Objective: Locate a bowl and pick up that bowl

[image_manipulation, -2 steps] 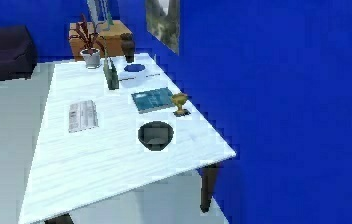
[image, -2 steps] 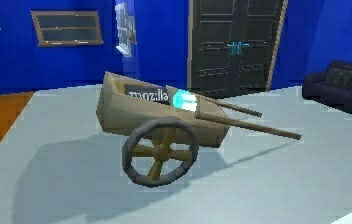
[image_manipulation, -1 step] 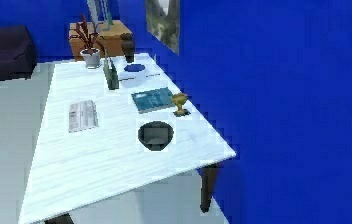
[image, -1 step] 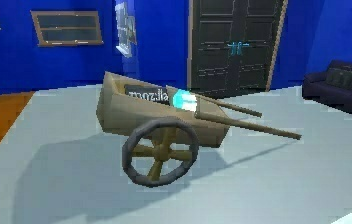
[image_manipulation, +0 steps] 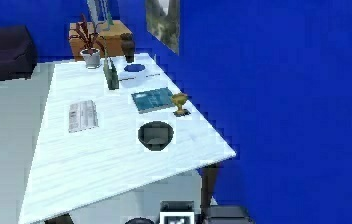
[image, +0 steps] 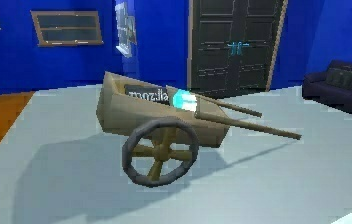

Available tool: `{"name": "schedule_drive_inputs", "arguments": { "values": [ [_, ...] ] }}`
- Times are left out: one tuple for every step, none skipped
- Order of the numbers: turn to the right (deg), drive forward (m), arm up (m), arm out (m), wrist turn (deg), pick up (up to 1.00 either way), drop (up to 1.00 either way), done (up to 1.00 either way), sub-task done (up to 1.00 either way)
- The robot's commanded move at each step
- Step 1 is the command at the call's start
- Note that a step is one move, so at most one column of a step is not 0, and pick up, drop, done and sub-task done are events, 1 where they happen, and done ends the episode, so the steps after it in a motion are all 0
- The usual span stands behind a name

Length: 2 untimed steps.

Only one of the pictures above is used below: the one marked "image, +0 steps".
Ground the white framed wall picture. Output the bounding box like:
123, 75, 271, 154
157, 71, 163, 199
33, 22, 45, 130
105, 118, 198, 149
114, 0, 138, 58

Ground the brown wooden cart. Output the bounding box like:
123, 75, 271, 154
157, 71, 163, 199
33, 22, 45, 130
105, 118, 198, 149
95, 71, 302, 188

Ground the dark navy sofa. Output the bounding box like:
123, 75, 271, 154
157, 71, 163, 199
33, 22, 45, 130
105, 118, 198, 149
301, 59, 352, 115

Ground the brown framed window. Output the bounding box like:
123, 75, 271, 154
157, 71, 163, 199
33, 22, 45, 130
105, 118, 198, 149
30, 10, 105, 47

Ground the dark grey cushion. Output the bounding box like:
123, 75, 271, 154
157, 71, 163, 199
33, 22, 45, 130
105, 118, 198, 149
325, 67, 352, 90

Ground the cyan door handle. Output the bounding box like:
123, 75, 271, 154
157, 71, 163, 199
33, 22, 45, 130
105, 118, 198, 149
238, 41, 251, 57
226, 41, 239, 57

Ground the black double door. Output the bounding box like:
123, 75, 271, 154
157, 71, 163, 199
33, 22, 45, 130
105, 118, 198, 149
187, 0, 289, 96

